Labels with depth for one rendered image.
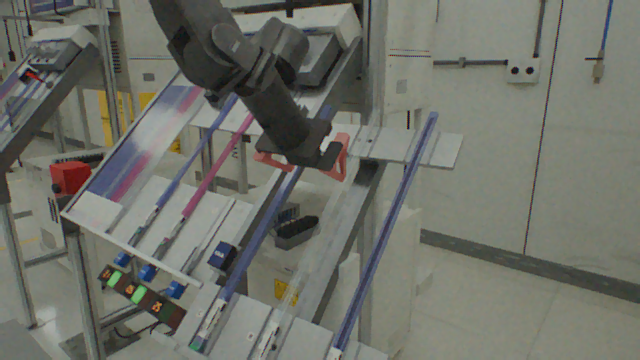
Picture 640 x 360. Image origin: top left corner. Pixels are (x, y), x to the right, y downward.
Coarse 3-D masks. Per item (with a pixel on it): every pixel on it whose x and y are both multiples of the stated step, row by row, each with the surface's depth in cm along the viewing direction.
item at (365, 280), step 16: (432, 112) 71; (432, 128) 70; (416, 144) 69; (416, 160) 67; (400, 192) 64; (400, 208) 63; (384, 224) 62; (384, 240) 60; (368, 272) 58; (368, 288) 58; (352, 304) 56; (352, 320) 55; (336, 336) 55
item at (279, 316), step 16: (368, 128) 75; (352, 160) 72; (336, 192) 69; (320, 224) 66; (320, 240) 65; (304, 256) 64; (304, 272) 63; (288, 288) 62; (288, 304) 60; (272, 320) 60
